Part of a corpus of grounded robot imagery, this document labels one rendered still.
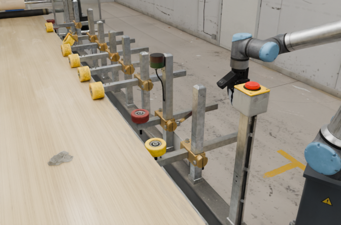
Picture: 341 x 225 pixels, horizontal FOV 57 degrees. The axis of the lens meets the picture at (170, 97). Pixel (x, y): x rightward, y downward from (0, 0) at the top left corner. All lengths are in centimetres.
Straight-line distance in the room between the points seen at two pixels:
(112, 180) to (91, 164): 12
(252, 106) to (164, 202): 38
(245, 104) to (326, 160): 64
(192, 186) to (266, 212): 104
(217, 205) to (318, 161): 47
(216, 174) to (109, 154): 145
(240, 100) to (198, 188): 53
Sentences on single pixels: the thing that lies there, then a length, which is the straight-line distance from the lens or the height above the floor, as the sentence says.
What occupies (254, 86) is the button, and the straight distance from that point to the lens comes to 87.
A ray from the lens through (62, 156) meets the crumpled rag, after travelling 116.
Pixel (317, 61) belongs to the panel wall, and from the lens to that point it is 418.
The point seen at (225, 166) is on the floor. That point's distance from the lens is 258.
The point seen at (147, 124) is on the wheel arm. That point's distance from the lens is 142.
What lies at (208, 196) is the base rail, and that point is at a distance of 127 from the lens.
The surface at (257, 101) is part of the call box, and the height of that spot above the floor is 119.
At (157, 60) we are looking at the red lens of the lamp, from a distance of 125.
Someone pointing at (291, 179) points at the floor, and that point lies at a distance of 259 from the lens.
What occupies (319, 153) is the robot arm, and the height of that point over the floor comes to 82.
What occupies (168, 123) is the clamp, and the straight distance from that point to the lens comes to 139.
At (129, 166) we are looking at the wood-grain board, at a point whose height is 90.
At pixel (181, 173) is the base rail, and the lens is 137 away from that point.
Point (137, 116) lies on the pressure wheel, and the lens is 136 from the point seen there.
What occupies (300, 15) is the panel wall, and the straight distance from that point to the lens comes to 429.
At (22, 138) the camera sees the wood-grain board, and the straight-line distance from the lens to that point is 135.
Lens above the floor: 157
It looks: 26 degrees down
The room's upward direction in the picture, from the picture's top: straight up
